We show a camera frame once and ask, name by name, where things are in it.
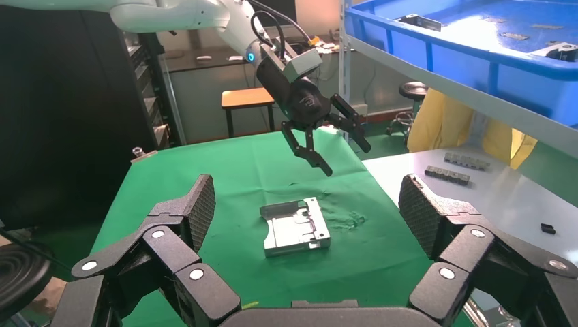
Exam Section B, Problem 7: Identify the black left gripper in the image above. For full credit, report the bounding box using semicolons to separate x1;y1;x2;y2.
255;56;373;178

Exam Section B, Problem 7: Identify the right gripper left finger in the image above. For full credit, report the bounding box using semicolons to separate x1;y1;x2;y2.
49;174;243;327

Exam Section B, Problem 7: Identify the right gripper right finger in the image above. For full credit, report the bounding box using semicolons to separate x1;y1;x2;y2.
397;173;578;327

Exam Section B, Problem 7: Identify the stamped sheet metal bracket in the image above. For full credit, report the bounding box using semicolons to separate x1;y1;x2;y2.
396;13;443;33
532;41;578;63
259;196;332;260

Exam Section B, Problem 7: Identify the green table cloth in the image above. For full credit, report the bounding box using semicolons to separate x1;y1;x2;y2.
89;128;476;327

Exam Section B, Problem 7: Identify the black round stool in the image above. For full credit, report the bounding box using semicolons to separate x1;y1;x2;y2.
385;80;429;137

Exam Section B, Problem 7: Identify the wooden top small table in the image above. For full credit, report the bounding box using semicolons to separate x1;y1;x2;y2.
220;87;277;139

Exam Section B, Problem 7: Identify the black monitor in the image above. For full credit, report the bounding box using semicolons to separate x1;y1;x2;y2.
252;0;298;29

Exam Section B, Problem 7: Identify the black ribbed round object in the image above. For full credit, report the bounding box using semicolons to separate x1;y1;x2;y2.
0;243;56;322

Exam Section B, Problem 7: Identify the dark background desk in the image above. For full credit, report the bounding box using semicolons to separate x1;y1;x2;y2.
162;40;345;74

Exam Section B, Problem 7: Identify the black cabinet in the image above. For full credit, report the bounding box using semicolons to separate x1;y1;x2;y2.
0;5;187;232

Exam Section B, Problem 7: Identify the blue plastic bin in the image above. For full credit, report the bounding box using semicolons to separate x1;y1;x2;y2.
345;0;578;130

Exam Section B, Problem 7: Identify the white rack upright post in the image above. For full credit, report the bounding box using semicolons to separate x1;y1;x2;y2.
338;0;354;137

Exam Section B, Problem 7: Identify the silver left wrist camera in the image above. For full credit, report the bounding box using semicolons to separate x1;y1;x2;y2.
260;44;324;85

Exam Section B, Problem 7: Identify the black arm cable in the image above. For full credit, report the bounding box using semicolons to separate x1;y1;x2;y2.
249;0;300;61

